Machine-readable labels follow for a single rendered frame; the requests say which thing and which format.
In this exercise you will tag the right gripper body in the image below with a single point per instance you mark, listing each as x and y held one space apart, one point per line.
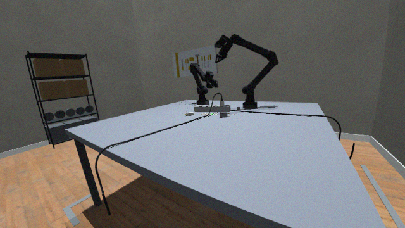
212 82

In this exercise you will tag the white power strip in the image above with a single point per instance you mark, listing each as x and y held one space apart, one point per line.
214 108

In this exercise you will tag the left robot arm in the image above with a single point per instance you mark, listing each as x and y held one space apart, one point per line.
270 55

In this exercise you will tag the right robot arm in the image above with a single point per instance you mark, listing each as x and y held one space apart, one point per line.
195 70

